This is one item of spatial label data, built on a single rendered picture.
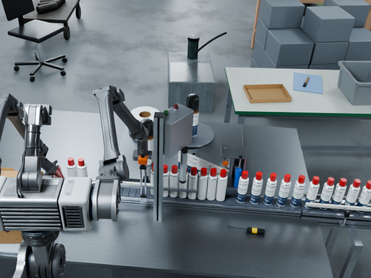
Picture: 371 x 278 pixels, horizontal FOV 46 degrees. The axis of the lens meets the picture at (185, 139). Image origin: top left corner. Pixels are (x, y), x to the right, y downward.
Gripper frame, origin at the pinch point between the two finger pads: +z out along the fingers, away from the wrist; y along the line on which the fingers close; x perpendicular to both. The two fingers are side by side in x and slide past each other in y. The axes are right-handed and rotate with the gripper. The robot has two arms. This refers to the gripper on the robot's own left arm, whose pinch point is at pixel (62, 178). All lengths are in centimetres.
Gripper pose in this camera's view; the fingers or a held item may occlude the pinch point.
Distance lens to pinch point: 251.4
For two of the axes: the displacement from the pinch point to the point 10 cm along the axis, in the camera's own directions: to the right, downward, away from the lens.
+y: 0.6, -5.7, 8.2
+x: -8.0, 4.6, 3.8
